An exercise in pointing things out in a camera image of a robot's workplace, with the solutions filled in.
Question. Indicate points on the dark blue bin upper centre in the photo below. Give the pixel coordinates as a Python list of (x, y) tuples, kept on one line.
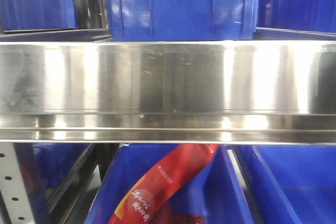
[(182, 20)]

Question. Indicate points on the dark blue bin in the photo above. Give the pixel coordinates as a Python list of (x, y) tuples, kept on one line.
[(55, 160), (213, 196), (37, 14), (305, 15), (291, 184), (182, 20)]

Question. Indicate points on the dark blue bin lower centre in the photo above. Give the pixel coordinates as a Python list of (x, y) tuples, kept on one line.
[(213, 196)]

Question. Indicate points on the dark blue bin lower left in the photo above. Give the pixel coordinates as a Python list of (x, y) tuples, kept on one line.
[(55, 160)]

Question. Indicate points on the dark blue bin lower right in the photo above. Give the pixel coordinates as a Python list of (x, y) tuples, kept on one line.
[(291, 184)]

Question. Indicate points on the dark blue bin upper right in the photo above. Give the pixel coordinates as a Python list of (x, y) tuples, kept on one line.
[(305, 15)]

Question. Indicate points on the dark blue bin upper left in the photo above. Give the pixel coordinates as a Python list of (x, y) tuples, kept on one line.
[(37, 14)]

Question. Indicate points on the red snack bag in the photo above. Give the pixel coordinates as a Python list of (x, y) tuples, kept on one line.
[(145, 198)]

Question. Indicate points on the perforated grey shelf upright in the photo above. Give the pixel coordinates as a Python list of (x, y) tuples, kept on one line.
[(13, 187)]

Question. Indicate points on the stainless steel shelf rail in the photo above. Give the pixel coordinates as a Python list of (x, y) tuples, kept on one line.
[(267, 92)]

